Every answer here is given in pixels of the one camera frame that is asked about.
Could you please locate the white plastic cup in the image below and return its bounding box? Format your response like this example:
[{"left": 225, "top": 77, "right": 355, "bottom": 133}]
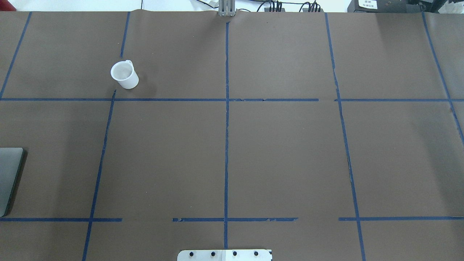
[{"left": 110, "top": 60, "right": 139, "bottom": 90}]

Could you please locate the silver closed laptop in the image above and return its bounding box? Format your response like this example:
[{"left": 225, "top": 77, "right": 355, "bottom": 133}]
[{"left": 0, "top": 148, "right": 24, "bottom": 217}]

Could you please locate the brown paper table cover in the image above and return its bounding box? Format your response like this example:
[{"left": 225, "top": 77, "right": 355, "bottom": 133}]
[{"left": 1, "top": 10, "right": 463, "bottom": 261}]

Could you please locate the black device with label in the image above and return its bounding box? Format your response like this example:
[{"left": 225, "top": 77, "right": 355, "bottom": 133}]
[{"left": 347, "top": 0, "right": 407, "bottom": 13}]

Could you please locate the grey aluminium frame post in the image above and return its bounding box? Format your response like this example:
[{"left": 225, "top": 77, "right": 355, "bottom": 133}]
[{"left": 218, "top": 0, "right": 236, "bottom": 17}]

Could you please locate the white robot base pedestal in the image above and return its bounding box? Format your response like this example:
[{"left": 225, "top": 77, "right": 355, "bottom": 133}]
[{"left": 177, "top": 249, "right": 273, "bottom": 261}]

